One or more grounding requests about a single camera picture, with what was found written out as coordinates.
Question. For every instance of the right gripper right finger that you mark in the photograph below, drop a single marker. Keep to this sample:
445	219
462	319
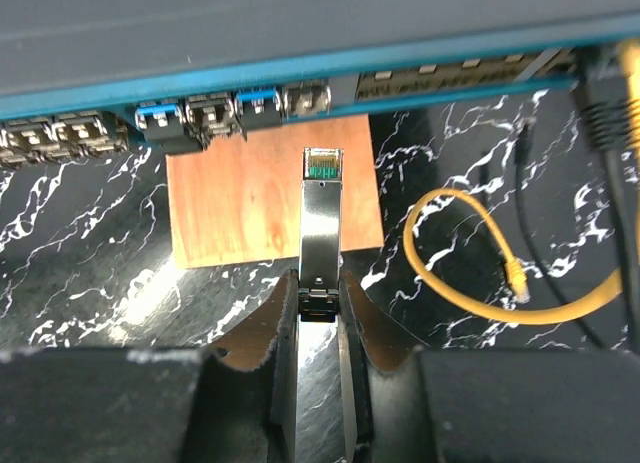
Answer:
405	402

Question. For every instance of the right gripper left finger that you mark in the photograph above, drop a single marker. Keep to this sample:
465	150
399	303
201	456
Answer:
233	400

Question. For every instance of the black marble pattern mat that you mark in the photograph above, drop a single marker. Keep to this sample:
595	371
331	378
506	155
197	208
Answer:
86	248

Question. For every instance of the wooden base board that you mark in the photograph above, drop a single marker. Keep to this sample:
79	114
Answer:
239	201

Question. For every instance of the dark grey network switch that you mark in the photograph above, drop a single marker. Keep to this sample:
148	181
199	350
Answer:
73	72

